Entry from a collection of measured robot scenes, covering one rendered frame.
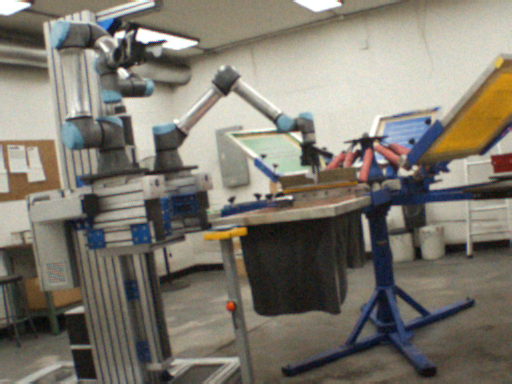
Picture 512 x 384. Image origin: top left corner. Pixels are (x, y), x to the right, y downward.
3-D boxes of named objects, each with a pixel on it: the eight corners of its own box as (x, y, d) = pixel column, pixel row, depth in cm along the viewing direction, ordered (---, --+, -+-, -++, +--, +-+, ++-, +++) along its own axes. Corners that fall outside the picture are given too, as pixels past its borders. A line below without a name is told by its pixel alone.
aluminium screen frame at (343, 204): (335, 215, 238) (333, 206, 237) (212, 229, 263) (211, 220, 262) (389, 198, 309) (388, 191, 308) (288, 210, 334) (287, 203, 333)
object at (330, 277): (341, 315, 250) (327, 215, 248) (249, 318, 270) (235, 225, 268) (343, 313, 253) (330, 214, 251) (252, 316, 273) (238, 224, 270)
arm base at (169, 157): (148, 171, 287) (145, 151, 286) (162, 170, 301) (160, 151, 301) (175, 166, 283) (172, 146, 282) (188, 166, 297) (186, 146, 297)
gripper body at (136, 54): (148, 62, 203) (129, 70, 211) (148, 39, 203) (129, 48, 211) (129, 59, 197) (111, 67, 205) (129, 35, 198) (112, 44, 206)
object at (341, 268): (342, 312, 252) (329, 214, 250) (335, 313, 254) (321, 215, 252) (374, 288, 294) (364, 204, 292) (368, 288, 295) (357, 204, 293)
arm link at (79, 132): (106, 146, 236) (91, 17, 233) (74, 149, 224) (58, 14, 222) (92, 151, 244) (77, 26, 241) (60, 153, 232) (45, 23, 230)
